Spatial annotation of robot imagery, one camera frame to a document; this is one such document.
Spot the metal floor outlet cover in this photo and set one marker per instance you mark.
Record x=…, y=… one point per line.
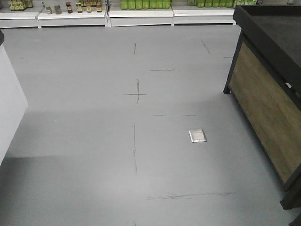
x=197, y=135

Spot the black wooden produce stand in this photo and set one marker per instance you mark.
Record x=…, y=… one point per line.
x=265, y=79

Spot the white store shelf unit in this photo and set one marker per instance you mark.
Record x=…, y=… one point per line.
x=47, y=13

